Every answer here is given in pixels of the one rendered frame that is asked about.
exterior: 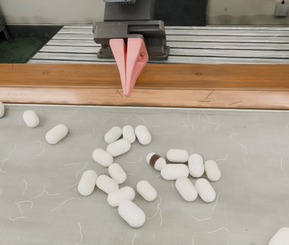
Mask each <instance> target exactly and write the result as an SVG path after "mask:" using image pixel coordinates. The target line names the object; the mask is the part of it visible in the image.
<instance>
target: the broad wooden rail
mask: <svg viewBox="0 0 289 245"><path fill-rule="evenodd" d="M0 102H2V103H3V104H31V105H91V106H130V107H170V108H211V109H251V110H289V64H146V65H145V66H144V68H143V70H142V71H141V73H140V75H139V76H138V78H137V80H136V82H135V85H134V88H133V90H132V93H131V96H130V97H125V95H124V93H123V87H122V82H121V76H120V72H119V69H118V66H117V64H0Z"/></svg>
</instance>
